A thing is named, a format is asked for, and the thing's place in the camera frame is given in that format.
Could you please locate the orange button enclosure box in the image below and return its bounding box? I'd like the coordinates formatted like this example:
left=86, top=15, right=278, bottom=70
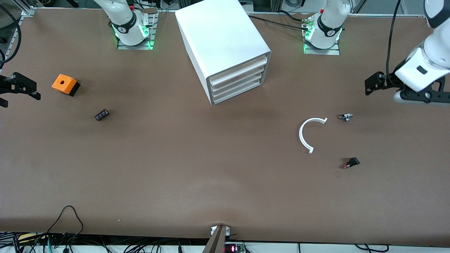
left=52, top=74, right=81, bottom=97

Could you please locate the black base power cable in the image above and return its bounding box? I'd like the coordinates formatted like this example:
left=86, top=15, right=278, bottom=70
left=247, top=10, right=311, bottom=31

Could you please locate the brown mounting post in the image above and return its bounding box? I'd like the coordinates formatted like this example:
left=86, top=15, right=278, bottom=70
left=202, top=225, right=231, bottom=253

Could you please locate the white plastic drawer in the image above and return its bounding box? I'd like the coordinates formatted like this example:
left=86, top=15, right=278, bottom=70
left=211, top=64, right=268, bottom=92
left=212, top=71, right=266, bottom=98
left=213, top=77, right=264, bottom=105
left=210, top=56, right=269, bottom=86

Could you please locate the black left camera bracket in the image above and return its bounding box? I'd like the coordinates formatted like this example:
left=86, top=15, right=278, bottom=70
left=401, top=76, right=450, bottom=104

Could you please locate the aluminium table edge rail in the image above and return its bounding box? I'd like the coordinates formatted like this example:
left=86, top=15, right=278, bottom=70
left=0, top=7, right=36, bottom=65
left=246, top=12, right=426, bottom=19

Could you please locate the white curved plastic clamp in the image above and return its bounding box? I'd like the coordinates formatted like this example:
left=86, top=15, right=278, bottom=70
left=299, top=117, right=328, bottom=154

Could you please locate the white drawer cabinet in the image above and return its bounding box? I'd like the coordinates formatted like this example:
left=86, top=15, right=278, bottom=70
left=175, top=0, right=272, bottom=106

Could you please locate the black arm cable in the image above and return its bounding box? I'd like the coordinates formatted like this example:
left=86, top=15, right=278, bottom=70
left=0, top=5, right=22, bottom=69
left=386, top=0, right=403, bottom=83

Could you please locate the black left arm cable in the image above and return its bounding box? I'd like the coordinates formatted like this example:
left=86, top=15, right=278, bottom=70
left=386, top=0, right=403, bottom=83

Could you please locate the thin black cable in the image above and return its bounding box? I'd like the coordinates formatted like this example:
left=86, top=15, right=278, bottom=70
left=354, top=244, right=391, bottom=253

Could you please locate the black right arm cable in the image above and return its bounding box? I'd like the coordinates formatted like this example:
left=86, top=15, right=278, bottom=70
left=0, top=5, right=22, bottom=69

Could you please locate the device with red display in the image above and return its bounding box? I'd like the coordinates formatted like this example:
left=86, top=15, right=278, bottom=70
left=224, top=242, right=245, bottom=253

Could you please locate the black looped cable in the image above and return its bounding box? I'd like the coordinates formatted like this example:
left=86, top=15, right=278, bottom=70
left=45, top=205, right=85, bottom=246

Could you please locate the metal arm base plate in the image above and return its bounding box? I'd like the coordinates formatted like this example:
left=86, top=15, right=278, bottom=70
left=117, top=14, right=155, bottom=50
left=303, top=40, right=341, bottom=56

